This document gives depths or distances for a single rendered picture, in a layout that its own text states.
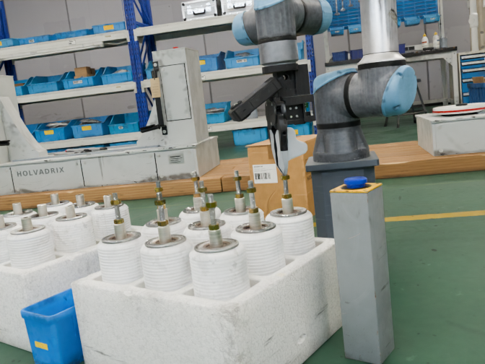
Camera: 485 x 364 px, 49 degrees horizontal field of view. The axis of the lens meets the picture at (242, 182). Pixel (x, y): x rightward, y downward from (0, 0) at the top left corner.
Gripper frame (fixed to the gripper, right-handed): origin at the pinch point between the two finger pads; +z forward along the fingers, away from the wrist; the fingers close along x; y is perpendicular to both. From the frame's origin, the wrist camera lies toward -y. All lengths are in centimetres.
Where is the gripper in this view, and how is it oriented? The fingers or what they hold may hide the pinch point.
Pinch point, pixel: (280, 167)
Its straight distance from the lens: 107.9
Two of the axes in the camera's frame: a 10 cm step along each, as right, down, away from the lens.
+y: 9.7, -1.4, 1.9
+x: -2.1, -1.3, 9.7
